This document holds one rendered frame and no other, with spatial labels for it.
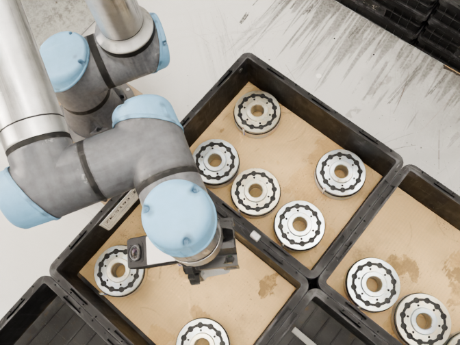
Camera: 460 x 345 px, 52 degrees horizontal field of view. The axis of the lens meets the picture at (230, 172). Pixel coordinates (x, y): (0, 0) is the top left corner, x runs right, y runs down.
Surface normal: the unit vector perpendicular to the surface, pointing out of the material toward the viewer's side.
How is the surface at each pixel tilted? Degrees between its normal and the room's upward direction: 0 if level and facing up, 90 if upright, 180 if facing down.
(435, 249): 0
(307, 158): 0
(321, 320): 0
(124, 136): 10
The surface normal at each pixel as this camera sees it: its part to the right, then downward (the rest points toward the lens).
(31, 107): 0.42, -0.24
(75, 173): 0.06, -0.02
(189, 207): -0.06, -0.29
